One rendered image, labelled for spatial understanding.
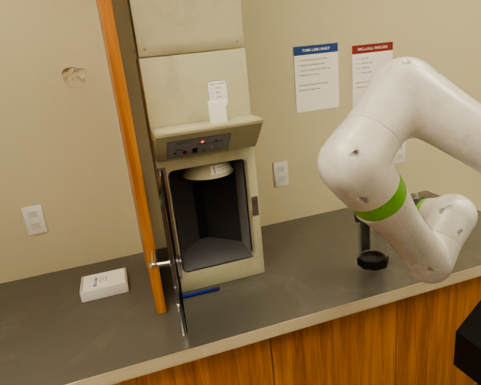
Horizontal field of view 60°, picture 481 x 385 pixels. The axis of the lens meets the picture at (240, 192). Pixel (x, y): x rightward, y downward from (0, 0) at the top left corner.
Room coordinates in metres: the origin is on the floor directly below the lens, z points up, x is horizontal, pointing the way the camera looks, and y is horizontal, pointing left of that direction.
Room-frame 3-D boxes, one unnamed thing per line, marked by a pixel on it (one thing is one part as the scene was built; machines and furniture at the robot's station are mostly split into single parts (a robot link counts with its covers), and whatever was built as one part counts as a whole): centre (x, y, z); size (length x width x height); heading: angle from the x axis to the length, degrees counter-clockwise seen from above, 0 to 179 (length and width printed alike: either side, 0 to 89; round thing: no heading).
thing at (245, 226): (1.42, 0.13, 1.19); 0.26 x 0.24 x 0.35; 106
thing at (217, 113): (1.26, 0.04, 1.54); 0.05 x 0.05 x 0.06; 2
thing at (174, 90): (1.43, 0.13, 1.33); 0.32 x 0.25 x 0.77; 106
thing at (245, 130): (1.25, 0.08, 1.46); 0.32 x 0.11 x 0.10; 106
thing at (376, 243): (1.28, -0.42, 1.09); 0.11 x 0.11 x 0.21
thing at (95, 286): (1.35, 0.52, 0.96); 0.16 x 0.12 x 0.04; 105
